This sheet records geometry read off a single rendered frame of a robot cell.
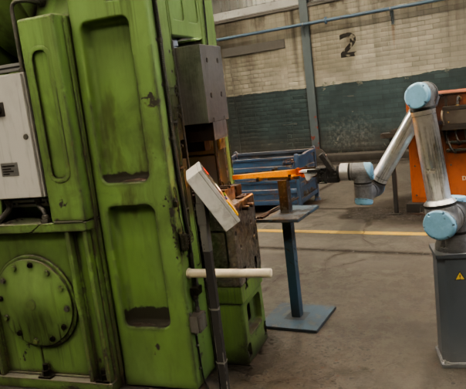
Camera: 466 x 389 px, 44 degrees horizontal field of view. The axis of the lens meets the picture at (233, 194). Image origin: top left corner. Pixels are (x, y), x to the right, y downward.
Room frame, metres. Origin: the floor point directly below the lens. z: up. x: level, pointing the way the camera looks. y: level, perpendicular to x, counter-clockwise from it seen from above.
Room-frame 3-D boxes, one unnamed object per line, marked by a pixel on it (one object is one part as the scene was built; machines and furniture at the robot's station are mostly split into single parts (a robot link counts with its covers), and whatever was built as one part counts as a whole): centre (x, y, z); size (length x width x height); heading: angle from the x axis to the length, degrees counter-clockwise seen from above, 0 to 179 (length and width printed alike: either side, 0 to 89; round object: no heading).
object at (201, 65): (3.23, 0.20, 1.56); 0.42 x 0.39 x 0.40; 69
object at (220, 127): (3.19, 0.22, 1.32); 0.42 x 0.20 x 0.10; 69
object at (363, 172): (2.87, -0.66, 1.03); 0.12 x 0.09 x 0.10; 69
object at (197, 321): (2.82, 0.26, 0.36); 0.09 x 0.07 x 0.12; 159
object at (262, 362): (3.09, -0.02, 0.01); 0.58 x 0.39 x 0.01; 159
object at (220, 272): (2.76, 0.06, 0.62); 0.44 x 0.05 x 0.05; 69
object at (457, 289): (2.79, -1.08, 0.30); 0.22 x 0.22 x 0.60; 78
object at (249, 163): (7.34, -0.45, 0.36); 1.20 x 0.80 x 0.72; 64
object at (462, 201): (2.78, -1.08, 0.79); 0.17 x 0.15 x 0.18; 144
